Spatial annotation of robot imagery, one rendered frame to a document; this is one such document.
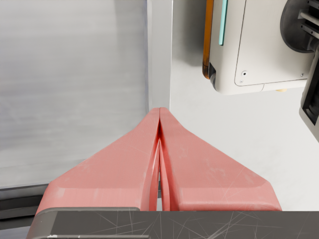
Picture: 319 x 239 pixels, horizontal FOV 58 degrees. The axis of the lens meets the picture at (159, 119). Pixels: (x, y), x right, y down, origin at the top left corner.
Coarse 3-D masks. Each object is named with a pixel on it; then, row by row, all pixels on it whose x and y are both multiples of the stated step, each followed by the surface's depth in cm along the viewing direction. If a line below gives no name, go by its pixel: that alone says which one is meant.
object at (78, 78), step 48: (0, 0) 26; (48, 0) 27; (96, 0) 27; (144, 0) 27; (0, 48) 28; (48, 48) 29; (96, 48) 30; (144, 48) 30; (0, 96) 31; (48, 96) 32; (96, 96) 33; (144, 96) 34; (0, 144) 35; (48, 144) 36; (96, 144) 37
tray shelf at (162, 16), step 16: (160, 0) 28; (160, 16) 29; (160, 32) 30; (160, 48) 31; (160, 64) 32; (160, 80) 34; (160, 96) 35; (0, 192) 40; (16, 192) 41; (32, 192) 41; (160, 208) 48
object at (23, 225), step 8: (24, 216) 41; (32, 216) 41; (0, 224) 40; (8, 224) 40; (16, 224) 40; (24, 224) 40; (0, 232) 45; (8, 232) 45; (16, 232) 45; (24, 232) 46
